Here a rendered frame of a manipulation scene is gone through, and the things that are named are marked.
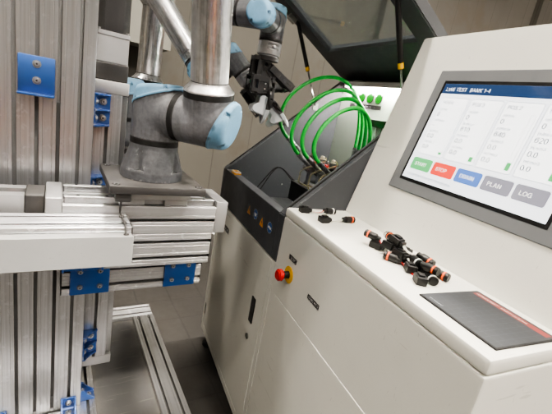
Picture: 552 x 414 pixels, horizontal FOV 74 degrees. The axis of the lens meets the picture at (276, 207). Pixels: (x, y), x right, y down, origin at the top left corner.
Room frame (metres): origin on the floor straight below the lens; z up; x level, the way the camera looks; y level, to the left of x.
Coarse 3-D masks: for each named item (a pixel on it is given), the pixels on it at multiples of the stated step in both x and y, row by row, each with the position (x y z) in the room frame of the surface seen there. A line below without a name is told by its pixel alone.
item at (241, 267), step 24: (216, 240) 1.67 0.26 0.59; (240, 240) 1.38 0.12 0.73; (216, 264) 1.61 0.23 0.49; (240, 264) 1.34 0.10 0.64; (264, 264) 1.15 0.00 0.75; (216, 288) 1.56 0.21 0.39; (240, 288) 1.31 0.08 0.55; (264, 288) 1.12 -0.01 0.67; (216, 312) 1.52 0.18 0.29; (240, 312) 1.27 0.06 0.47; (216, 336) 1.47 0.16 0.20; (240, 336) 1.23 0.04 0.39; (240, 360) 1.20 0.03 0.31; (240, 384) 1.16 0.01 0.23; (240, 408) 1.13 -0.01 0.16
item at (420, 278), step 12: (372, 240) 0.85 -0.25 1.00; (384, 240) 0.82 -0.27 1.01; (396, 240) 0.80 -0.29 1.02; (384, 252) 0.78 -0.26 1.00; (396, 252) 0.78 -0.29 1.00; (408, 252) 0.77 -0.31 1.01; (420, 252) 0.76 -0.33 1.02; (408, 264) 0.73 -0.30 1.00; (420, 264) 0.73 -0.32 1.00; (432, 264) 0.71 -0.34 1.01; (420, 276) 0.68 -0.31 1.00; (432, 276) 0.69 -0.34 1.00; (444, 276) 0.71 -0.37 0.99
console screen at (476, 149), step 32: (448, 96) 1.04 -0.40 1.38; (480, 96) 0.96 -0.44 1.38; (512, 96) 0.88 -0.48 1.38; (544, 96) 0.82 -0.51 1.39; (416, 128) 1.08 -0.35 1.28; (448, 128) 0.99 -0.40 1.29; (480, 128) 0.91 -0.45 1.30; (512, 128) 0.84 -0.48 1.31; (544, 128) 0.79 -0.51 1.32; (416, 160) 1.02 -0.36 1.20; (448, 160) 0.94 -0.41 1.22; (480, 160) 0.87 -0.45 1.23; (512, 160) 0.81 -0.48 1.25; (544, 160) 0.75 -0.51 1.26; (416, 192) 0.97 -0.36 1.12; (448, 192) 0.89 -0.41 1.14; (480, 192) 0.83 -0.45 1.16; (512, 192) 0.77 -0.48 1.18; (544, 192) 0.72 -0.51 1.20; (512, 224) 0.73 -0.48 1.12; (544, 224) 0.69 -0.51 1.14
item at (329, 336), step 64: (448, 64) 1.10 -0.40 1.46; (512, 64) 0.93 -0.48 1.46; (384, 128) 1.20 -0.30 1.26; (384, 192) 1.07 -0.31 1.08; (320, 256) 0.87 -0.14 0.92; (448, 256) 0.81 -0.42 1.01; (512, 256) 0.70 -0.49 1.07; (320, 320) 0.81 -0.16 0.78; (384, 320) 0.64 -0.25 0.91; (256, 384) 1.04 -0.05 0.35; (320, 384) 0.76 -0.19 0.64; (384, 384) 0.60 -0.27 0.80; (448, 384) 0.50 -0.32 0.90; (512, 384) 0.49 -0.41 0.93
